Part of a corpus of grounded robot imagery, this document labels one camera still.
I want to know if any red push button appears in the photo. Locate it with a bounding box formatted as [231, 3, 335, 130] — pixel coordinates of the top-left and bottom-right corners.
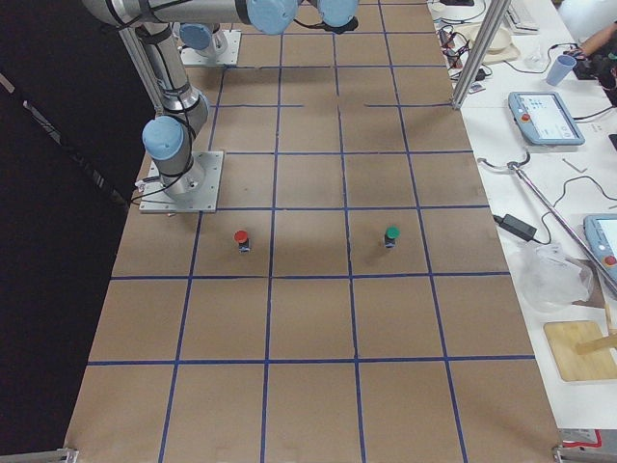
[233, 230, 251, 253]

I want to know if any clear plastic bag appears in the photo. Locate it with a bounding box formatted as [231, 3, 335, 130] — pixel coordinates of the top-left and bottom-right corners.
[516, 243, 593, 313]

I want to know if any green push button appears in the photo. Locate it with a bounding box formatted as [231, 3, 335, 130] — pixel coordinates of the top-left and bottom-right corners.
[384, 226, 400, 249]

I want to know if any black power adapter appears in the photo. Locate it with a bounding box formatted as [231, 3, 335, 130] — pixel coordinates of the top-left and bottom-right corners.
[493, 214, 537, 242]

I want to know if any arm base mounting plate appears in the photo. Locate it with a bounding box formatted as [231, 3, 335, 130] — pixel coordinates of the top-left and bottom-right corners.
[138, 151, 225, 213]

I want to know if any blue teach pendant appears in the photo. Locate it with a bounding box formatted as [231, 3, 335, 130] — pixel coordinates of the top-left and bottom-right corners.
[583, 214, 617, 283]
[507, 92, 585, 147]

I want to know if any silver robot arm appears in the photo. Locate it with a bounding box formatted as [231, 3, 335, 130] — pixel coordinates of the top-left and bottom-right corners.
[84, 1, 301, 201]

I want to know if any blue plastic cup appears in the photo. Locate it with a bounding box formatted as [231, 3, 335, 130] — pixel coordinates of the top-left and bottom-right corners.
[546, 54, 577, 86]

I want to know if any metal reacher cane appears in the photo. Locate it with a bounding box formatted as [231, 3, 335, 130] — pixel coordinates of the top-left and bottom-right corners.
[477, 150, 616, 293]

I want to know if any aluminium frame post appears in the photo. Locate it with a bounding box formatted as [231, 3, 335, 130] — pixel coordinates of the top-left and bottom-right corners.
[451, 0, 511, 110]

